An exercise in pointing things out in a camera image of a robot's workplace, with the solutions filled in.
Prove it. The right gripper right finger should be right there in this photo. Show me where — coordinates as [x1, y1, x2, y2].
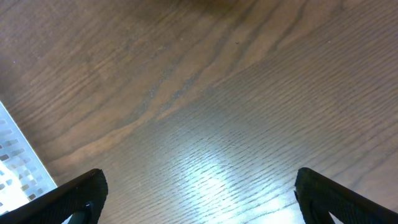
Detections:
[295, 167, 397, 224]

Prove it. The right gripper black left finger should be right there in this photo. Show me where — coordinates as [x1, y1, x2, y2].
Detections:
[1, 169, 108, 224]

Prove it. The clear plastic basket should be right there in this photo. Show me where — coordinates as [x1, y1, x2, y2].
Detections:
[0, 105, 57, 215]

